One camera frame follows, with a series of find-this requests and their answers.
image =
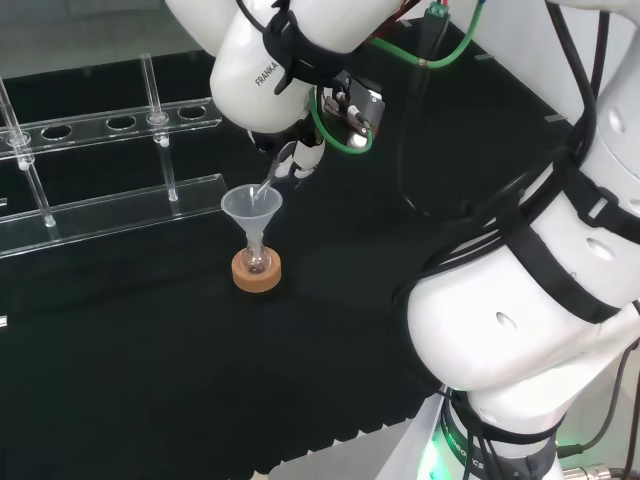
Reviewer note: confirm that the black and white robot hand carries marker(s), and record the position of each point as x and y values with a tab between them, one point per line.
305	155

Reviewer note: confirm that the translucent plastic funnel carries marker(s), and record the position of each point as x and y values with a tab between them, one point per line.
245	207

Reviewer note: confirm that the pale board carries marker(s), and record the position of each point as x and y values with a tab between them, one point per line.
425	435

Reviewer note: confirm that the clear acrylic funnel stand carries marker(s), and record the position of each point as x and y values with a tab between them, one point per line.
125	200

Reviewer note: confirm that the small round-bottom glass flask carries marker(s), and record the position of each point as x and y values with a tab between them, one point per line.
256	265

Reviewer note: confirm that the black cloth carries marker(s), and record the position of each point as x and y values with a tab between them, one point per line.
175	350

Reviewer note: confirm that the black wrist camera board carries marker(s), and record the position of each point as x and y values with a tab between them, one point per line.
367	102

